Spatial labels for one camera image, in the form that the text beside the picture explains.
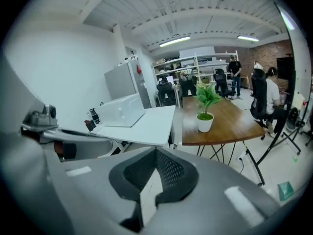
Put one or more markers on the green potted plant white pot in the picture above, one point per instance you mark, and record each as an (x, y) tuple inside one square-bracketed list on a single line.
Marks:
[(205, 125)]

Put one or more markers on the silver refrigerator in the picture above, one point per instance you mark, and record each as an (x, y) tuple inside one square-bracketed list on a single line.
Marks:
[(122, 82)]

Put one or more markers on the brown wooden table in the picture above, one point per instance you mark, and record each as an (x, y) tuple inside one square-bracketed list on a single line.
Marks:
[(227, 121)]

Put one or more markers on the black wall monitor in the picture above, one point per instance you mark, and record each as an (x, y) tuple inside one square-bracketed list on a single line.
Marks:
[(284, 67)]

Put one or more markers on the red and black box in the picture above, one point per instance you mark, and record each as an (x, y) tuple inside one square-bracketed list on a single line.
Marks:
[(89, 125)]

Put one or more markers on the white wheeled rack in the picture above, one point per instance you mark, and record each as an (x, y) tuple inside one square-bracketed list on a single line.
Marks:
[(299, 101)]

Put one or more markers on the white desk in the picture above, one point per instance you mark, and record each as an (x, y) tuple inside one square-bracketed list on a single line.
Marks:
[(151, 124)]

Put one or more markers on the silver metal camera device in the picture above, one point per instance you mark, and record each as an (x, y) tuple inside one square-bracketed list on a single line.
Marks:
[(41, 117)]

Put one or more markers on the black backpack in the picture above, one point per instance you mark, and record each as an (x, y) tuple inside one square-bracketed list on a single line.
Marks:
[(293, 119)]

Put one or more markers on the black office chair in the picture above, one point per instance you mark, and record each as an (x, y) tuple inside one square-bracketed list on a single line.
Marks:
[(221, 82), (259, 94), (165, 92)]

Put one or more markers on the long ceiling light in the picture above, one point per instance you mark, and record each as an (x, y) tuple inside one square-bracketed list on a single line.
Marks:
[(174, 41), (247, 38)]

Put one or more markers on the black curved stand frame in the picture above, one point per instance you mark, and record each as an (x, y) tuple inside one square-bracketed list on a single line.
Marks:
[(291, 87)]

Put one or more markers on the white power strip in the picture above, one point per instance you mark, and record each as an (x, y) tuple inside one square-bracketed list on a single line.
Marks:
[(243, 155)]

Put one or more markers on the white storage shelf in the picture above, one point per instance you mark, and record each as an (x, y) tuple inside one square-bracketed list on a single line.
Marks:
[(171, 62)]

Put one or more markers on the black pen holder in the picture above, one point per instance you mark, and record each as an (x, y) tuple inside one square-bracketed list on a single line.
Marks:
[(95, 116)]

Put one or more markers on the green bag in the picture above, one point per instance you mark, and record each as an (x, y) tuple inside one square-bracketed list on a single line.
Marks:
[(285, 191)]

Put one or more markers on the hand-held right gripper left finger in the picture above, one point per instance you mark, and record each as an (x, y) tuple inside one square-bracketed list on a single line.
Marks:
[(93, 192)]

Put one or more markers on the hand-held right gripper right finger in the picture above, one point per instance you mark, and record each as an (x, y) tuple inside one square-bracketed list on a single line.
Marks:
[(207, 204)]

